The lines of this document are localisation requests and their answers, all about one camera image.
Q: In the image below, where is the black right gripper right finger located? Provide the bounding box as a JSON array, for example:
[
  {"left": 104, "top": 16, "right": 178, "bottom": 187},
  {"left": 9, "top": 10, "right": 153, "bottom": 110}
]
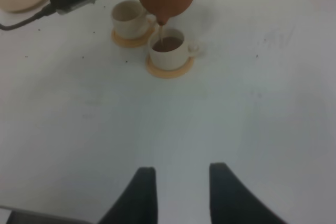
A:
[{"left": 209, "top": 163, "right": 285, "bottom": 224}]

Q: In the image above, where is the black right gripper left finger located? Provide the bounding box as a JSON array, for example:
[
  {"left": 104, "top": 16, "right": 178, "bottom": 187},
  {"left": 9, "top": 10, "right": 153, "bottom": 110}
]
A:
[{"left": 99, "top": 167, "right": 159, "bottom": 224}]

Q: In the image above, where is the wooden coaster near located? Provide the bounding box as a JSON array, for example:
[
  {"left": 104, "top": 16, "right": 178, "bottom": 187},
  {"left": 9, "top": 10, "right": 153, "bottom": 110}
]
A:
[{"left": 145, "top": 55, "right": 194, "bottom": 79}]

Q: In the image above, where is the wooden coaster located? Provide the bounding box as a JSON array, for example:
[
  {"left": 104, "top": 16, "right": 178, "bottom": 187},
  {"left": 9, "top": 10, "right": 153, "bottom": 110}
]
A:
[
  {"left": 145, "top": 55, "right": 194, "bottom": 79},
  {"left": 111, "top": 28, "right": 155, "bottom": 48}
]

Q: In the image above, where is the white teacup near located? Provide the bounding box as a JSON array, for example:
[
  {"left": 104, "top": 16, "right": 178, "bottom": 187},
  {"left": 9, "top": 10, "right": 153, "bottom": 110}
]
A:
[{"left": 148, "top": 28, "right": 205, "bottom": 71}]

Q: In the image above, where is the white teacup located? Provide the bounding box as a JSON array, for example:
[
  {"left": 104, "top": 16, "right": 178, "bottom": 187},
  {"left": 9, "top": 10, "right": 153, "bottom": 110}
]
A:
[
  {"left": 111, "top": 0, "right": 156, "bottom": 40},
  {"left": 148, "top": 28, "right": 205, "bottom": 71}
]

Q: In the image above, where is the wooden coaster far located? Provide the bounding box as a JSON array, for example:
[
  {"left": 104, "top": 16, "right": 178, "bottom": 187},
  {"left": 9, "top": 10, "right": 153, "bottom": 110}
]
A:
[{"left": 111, "top": 28, "right": 155, "bottom": 48}]

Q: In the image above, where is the white teacup far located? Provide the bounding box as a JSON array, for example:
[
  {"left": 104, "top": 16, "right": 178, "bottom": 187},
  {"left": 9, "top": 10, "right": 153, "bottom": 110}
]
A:
[{"left": 111, "top": 0, "right": 156, "bottom": 40}]

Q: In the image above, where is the black camera usb cable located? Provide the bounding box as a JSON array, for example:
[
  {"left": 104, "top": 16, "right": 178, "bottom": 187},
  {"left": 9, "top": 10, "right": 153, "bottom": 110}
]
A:
[{"left": 0, "top": 3, "right": 57, "bottom": 31}]

